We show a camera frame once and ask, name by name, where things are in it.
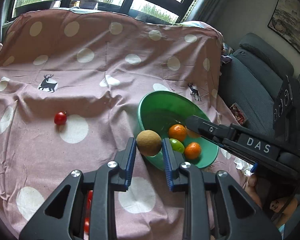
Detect tan round fruit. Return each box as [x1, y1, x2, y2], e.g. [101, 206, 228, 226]
[136, 130, 162, 157]

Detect orange mandarin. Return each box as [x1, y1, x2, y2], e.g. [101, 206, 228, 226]
[184, 142, 202, 160]
[168, 124, 187, 142]

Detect green lime fruit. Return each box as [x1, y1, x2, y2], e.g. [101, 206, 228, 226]
[169, 138, 185, 154]

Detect green plastic bowl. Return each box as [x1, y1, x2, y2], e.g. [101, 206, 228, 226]
[137, 91, 219, 168]

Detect far red cherry tomato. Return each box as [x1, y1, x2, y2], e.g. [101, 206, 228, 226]
[54, 111, 67, 126]

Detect framed landscape picture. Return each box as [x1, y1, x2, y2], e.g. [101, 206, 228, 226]
[268, 0, 300, 54]

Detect pink polka dot cloth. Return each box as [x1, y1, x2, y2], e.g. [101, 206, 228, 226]
[0, 7, 248, 240]

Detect snack packet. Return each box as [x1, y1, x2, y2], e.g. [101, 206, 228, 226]
[229, 103, 247, 126]

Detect person's right hand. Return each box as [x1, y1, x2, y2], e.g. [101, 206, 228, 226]
[244, 174, 298, 227]

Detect grey armchair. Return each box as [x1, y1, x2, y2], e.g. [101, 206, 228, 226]
[218, 33, 294, 137]

